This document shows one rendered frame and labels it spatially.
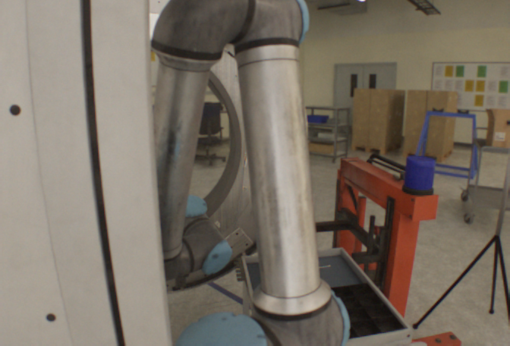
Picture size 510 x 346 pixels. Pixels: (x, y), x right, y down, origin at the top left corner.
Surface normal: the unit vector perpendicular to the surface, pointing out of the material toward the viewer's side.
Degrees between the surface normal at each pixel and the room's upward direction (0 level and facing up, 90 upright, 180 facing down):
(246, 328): 5
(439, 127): 90
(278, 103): 82
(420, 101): 90
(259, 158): 87
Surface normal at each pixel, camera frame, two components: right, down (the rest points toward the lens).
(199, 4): 0.04, -0.04
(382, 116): -0.67, 0.15
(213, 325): -0.07, -0.97
